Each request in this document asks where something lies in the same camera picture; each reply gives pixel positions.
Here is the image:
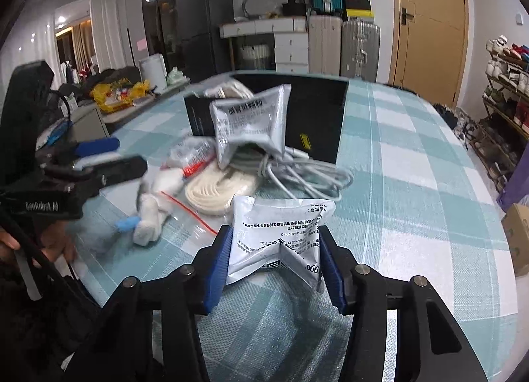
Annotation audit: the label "brown cardboard box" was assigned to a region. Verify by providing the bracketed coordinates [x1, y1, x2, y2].
[501, 203, 529, 277]

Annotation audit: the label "dark glass cabinet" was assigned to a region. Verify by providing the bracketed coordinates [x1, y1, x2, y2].
[141, 0, 178, 72]

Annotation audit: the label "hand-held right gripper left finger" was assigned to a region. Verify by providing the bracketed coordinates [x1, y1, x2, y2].
[62, 225, 233, 382]

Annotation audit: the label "zip bag with white gauze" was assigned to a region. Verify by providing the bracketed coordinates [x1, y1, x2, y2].
[132, 167, 220, 248]

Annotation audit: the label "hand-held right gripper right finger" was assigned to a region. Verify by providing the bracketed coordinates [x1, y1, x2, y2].
[317, 226, 492, 382]

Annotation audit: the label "silver suitcase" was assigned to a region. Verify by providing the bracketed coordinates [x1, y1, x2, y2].
[341, 18, 381, 82]

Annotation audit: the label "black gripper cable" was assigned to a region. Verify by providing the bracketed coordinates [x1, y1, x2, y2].
[6, 212, 67, 283]

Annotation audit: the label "dark cloth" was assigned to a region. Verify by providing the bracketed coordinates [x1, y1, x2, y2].
[78, 68, 141, 93]

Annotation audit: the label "cream cord coil bag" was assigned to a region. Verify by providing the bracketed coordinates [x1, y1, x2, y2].
[185, 167, 265, 217]

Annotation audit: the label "white desk with drawers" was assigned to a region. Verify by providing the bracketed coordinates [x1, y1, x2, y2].
[219, 18, 310, 74]

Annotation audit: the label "zip bag with red label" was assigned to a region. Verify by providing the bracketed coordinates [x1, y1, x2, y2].
[159, 136, 220, 178]

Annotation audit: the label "shoes on floor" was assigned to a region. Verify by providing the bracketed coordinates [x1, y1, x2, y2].
[432, 102, 480, 149]

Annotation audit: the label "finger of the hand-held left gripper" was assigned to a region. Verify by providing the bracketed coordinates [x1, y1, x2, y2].
[54, 137, 120, 160]
[41, 154, 148, 193]

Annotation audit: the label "person's left hand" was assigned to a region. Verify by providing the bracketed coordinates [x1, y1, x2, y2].
[0, 219, 77, 267]

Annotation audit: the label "dark grey refrigerator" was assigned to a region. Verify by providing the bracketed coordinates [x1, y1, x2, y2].
[174, 0, 234, 81]

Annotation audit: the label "checked teal tablecloth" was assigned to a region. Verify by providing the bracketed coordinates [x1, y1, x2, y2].
[70, 74, 519, 382]

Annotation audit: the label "white cable bundle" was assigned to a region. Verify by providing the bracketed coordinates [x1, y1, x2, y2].
[229, 146, 354, 203]

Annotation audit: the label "yellow snack pile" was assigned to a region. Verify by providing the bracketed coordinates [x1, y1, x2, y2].
[90, 80, 151, 114]

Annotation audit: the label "white curtain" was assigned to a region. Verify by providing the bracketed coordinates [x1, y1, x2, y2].
[89, 0, 141, 72]

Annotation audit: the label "wooden shoe rack with shoes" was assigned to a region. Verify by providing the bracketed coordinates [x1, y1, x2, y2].
[467, 35, 529, 194]

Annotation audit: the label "silver foil packet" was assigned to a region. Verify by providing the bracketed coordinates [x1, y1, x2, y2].
[209, 83, 292, 170]
[225, 195, 336, 289]

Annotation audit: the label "purple bag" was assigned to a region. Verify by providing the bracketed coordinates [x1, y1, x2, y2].
[496, 175, 529, 212]

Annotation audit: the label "grey box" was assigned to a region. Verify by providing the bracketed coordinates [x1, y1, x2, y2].
[69, 107, 111, 142]

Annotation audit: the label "pale green plastic bag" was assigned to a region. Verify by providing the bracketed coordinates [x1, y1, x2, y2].
[166, 68, 191, 85]

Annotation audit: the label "woven laundry basket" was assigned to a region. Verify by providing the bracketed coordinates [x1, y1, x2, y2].
[240, 45, 272, 70]

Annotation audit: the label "wooden door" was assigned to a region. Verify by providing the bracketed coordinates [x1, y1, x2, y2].
[388, 0, 469, 106]

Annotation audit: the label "black cardboard box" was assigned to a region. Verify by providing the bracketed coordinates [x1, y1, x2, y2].
[184, 72, 350, 163]

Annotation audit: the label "white air purifier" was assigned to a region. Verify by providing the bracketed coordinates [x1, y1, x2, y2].
[139, 55, 167, 91]

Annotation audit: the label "beige suitcase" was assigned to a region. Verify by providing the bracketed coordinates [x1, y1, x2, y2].
[308, 15, 344, 75]

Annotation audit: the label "grey side table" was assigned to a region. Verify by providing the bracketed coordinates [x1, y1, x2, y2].
[101, 78, 191, 135]

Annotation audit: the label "black bag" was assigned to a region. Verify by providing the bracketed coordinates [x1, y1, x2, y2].
[282, 0, 308, 17]

